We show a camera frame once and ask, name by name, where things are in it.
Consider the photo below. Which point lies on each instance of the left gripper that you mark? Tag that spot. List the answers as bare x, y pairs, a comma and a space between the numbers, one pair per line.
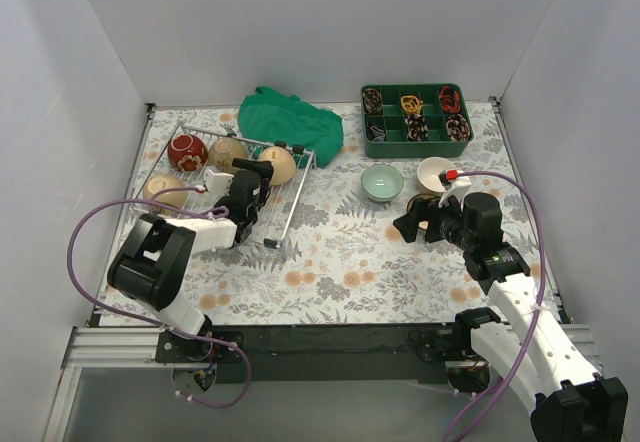
254, 182

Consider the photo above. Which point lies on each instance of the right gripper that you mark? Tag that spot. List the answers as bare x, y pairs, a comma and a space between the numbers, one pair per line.
427, 217

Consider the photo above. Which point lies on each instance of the black patterned bowl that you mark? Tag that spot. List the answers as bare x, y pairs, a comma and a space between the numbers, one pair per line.
422, 210

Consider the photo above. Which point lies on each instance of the white bowl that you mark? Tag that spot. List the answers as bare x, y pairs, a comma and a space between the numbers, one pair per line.
428, 172

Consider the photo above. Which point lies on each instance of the pale green bowl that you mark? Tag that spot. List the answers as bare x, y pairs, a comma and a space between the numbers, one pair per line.
382, 182

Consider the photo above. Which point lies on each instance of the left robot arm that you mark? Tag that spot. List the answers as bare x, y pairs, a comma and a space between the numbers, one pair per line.
151, 264

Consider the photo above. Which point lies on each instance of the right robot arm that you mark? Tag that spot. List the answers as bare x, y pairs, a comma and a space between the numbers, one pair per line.
567, 397

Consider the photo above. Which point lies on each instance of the tan bowl with logo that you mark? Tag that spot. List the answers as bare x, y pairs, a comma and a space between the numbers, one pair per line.
283, 163

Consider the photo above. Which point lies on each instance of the beige flower bowl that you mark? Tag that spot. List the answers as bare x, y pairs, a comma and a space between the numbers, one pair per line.
224, 151

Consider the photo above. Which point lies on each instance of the green cloth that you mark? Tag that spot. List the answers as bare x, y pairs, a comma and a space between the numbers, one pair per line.
270, 116

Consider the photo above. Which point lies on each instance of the red floral bowl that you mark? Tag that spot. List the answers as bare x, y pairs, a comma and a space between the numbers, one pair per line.
187, 153

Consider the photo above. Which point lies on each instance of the black pink floral rolled sock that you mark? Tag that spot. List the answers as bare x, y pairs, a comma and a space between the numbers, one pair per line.
417, 128

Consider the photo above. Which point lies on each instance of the beige bowl front left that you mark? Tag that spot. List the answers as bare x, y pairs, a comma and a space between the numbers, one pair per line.
166, 189

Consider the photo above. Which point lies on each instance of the grey black folded sock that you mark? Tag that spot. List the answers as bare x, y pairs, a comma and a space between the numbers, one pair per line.
375, 133

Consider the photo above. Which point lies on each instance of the green compartment organizer box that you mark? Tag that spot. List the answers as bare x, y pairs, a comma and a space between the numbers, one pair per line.
393, 120

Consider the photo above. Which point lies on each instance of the yellow rolled sock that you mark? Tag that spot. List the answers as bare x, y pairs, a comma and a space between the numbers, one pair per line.
411, 104

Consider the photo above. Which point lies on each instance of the leopard print rolled sock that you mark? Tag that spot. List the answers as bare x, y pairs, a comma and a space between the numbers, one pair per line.
372, 101

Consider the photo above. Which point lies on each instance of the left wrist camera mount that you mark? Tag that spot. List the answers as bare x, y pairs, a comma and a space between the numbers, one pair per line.
216, 183

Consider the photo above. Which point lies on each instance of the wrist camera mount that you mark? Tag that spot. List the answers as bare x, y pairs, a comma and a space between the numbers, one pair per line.
456, 185
216, 183

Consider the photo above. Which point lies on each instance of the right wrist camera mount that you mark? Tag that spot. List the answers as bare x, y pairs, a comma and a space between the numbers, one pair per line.
456, 185

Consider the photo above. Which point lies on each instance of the silver wire dish rack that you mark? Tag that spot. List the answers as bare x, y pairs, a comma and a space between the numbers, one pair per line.
273, 228

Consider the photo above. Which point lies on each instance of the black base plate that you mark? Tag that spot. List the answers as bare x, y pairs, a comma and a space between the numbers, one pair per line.
353, 352

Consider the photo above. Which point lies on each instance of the aluminium frame rail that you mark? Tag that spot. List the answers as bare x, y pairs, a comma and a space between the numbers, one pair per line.
97, 348

